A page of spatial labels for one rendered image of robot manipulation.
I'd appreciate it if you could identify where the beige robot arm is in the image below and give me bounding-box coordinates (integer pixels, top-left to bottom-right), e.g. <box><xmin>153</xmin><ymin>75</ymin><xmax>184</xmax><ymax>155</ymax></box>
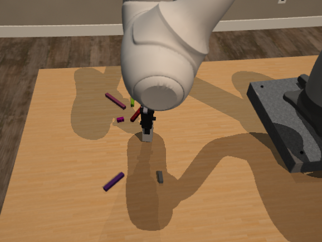
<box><xmin>120</xmin><ymin>0</ymin><xmax>322</xmax><ymax>137</ymax></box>

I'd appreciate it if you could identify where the pink rod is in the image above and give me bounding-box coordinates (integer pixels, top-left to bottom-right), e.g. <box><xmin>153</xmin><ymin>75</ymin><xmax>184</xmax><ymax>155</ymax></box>
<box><xmin>105</xmin><ymin>93</ymin><xmax>126</xmax><ymax>109</ymax></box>

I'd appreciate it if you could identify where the dark grey rod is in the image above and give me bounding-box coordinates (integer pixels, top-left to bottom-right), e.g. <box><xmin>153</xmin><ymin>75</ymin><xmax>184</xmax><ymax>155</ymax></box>
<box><xmin>158</xmin><ymin>171</ymin><xmax>163</xmax><ymax>183</ymax></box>

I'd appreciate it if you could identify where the purple rod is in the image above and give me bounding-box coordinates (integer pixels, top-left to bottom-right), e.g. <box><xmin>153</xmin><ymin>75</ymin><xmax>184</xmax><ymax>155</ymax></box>
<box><xmin>103</xmin><ymin>172</ymin><xmax>124</xmax><ymax>191</ymax></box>

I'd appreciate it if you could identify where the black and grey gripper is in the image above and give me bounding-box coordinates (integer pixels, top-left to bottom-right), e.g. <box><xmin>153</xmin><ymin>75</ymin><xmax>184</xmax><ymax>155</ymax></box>
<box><xmin>139</xmin><ymin>105</ymin><xmax>156</xmax><ymax>142</ymax></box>

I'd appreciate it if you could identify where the dark red rod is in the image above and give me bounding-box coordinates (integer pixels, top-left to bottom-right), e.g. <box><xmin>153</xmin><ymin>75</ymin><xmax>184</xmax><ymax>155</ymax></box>
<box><xmin>130</xmin><ymin>108</ymin><xmax>140</xmax><ymax>122</ymax></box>

